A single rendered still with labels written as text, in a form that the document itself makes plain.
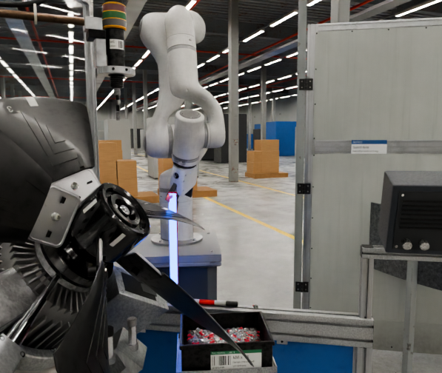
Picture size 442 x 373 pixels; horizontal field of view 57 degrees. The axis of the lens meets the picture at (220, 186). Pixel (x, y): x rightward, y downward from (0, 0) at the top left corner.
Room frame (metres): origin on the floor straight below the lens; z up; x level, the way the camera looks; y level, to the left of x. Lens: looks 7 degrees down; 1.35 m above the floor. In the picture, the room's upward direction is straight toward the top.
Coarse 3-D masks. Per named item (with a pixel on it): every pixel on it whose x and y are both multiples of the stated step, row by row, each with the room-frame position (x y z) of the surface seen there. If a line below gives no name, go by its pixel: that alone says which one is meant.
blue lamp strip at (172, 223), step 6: (174, 198) 1.13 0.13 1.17; (174, 204) 1.13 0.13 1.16; (174, 210) 1.13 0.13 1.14; (174, 222) 1.13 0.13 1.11; (174, 228) 1.13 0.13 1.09; (174, 234) 1.13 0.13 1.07; (174, 240) 1.13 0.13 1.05; (174, 246) 1.13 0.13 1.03; (174, 252) 1.13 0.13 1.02; (174, 258) 1.13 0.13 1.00; (174, 264) 1.13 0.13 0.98; (174, 270) 1.13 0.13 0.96; (174, 276) 1.13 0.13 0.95
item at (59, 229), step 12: (48, 192) 0.62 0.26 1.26; (60, 192) 0.63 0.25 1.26; (72, 192) 0.65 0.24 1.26; (48, 204) 0.62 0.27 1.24; (60, 204) 0.63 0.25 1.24; (72, 204) 0.65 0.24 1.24; (48, 216) 0.62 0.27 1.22; (72, 216) 0.65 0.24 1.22; (36, 228) 0.60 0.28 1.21; (48, 228) 0.62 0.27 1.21; (60, 228) 0.64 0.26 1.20; (36, 240) 0.60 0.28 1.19; (48, 240) 0.62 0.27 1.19; (60, 240) 0.64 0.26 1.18
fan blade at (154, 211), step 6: (144, 204) 1.00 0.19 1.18; (150, 204) 1.02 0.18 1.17; (144, 210) 0.89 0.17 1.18; (150, 210) 0.90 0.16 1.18; (156, 210) 0.93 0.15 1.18; (162, 210) 0.96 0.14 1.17; (168, 210) 1.01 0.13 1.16; (150, 216) 0.81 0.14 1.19; (156, 216) 0.83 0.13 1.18; (162, 216) 0.86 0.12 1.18; (168, 216) 0.89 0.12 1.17; (174, 216) 0.93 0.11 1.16; (180, 216) 0.97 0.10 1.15; (186, 222) 0.92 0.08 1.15; (192, 222) 0.97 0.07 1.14
